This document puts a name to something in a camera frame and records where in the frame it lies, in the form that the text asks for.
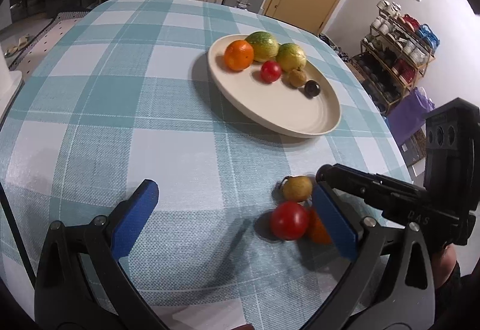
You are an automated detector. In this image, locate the large red tomato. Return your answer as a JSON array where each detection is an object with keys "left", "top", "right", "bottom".
[{"left": 269, "top": 201, "right": 309, "bottom": 241}]

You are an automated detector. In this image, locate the small orange on plate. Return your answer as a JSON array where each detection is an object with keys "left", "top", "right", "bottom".
[{"left": 223, "top": 40, "right": 254, "bottom": 72}]

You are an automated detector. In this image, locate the shoe rack with shoes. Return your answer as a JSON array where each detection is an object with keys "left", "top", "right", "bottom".
[{"left": 351, "top": 0, "right": 440, "bottom": 116}]

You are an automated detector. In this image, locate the purple bag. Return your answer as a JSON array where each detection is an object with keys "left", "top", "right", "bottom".
[{"left": 386, "top": 87, "right": 435, "bottom": 147}]

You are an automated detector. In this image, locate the large orange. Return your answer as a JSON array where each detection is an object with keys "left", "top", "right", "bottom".
[{"left": 307, "top": 207, "right": 332, "bottom": 245}]

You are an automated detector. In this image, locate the person's right hand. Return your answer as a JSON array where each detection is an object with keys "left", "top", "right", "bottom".
[{"left": 430, "top": 244, "right": 457, "bottom": 289}]

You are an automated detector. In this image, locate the green yellow round fruit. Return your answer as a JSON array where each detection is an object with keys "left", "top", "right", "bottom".
[{"left": 245, "top": 31, "right": 279, "bottom": 63}]

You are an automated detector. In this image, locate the cream round plate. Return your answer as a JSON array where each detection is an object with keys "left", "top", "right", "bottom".
[{"left": 208, "top": 34, "right": 342, "bottom": 138}]

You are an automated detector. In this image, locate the small red tomato on plate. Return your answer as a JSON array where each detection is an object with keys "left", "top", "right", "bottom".
[{"left": 260, "top": 61, "right": 282, "bottom": 83}]

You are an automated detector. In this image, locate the teal checked tablecloth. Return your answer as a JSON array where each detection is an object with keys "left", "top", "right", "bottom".
[{"left": 1, "top": 0, "right": 409, "bottom": 329}]

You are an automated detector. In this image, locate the brown longan fruit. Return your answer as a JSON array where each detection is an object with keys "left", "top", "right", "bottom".
[
  {"left": 288, "top": 69, "right": 308, "bottom": 88},
  {"left": 281, "top": 176, "right": 312, "bottom": 203}
]

